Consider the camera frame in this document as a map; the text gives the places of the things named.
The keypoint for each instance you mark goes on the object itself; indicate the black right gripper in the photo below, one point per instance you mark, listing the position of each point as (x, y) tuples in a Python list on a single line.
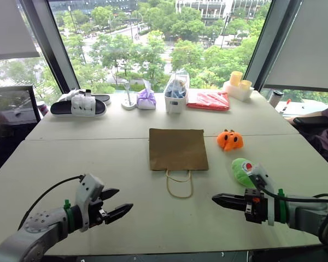
[(255, 208)]

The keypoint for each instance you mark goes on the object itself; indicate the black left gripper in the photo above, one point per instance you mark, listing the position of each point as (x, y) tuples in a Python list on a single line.
[(96, 211)]

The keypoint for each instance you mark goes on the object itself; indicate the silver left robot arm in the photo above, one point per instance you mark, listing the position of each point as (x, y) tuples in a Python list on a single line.
[(35, 232)]

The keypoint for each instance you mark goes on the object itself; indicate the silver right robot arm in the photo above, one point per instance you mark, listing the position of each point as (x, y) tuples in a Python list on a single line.
[(306, 215)]

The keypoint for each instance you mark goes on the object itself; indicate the brown paper bag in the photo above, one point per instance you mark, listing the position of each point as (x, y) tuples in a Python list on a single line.
[(177, 150)]

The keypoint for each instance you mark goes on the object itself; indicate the red plastic packet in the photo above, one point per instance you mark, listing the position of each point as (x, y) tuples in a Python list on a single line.
[(209, 101)]

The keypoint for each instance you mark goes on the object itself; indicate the purple tissue pouch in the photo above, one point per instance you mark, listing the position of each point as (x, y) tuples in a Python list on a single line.
[(146, 99)]

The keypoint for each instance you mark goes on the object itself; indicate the green plush toy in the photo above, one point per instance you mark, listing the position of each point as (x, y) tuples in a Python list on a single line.
[(242, 172)]

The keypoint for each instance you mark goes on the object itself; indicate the orange plush toy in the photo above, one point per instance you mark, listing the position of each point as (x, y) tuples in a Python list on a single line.
[(229, 140)]

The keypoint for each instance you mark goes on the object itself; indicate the white stand with pole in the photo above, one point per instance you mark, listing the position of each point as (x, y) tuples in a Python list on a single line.
[(129, 103)]

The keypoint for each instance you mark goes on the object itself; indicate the black white slide slipper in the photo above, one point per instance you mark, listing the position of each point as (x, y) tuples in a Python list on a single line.
[(79, 107), (104, 98)]

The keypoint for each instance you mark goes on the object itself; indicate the white cup holder block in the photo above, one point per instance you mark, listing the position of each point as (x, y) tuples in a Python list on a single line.
[(236, 92)]

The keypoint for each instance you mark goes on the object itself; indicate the red capped marker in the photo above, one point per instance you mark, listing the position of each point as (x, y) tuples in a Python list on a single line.
[(285, 106)]

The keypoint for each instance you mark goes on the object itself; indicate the white cup with black lid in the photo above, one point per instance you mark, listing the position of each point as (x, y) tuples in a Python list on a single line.
[(275, 98)]

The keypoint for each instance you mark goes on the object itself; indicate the black chair armrest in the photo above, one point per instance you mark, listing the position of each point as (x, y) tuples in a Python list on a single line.
[(310, 121)]

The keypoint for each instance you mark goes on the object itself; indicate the small black capped bottle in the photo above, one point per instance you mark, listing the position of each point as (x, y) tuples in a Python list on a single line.
[(87, 92)]

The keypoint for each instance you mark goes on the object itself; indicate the white basket with blue items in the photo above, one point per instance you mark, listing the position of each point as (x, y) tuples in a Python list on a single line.
[(175, 101)]

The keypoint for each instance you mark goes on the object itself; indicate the yellow plastic cup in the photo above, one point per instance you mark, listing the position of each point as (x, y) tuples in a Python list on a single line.
[(235, 79), (246, 85)]

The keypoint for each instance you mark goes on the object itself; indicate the red white can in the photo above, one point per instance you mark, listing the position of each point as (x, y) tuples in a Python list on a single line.
[(43, 108)]

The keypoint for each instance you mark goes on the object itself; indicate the black office chair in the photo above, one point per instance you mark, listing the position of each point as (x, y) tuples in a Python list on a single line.
[(8, 114)]

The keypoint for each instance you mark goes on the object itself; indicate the grey roller blind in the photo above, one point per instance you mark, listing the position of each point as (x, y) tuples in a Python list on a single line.
[(309, 43), (8, 27)]

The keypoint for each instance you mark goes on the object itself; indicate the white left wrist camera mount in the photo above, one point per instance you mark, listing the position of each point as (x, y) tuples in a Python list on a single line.
[(88, 188)]

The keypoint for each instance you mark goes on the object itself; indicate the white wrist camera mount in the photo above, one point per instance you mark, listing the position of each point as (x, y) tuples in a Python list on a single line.
[(262, 173), (88, 188)]

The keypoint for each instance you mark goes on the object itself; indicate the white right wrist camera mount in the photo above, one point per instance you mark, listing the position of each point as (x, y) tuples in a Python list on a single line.
[(262, 173)]

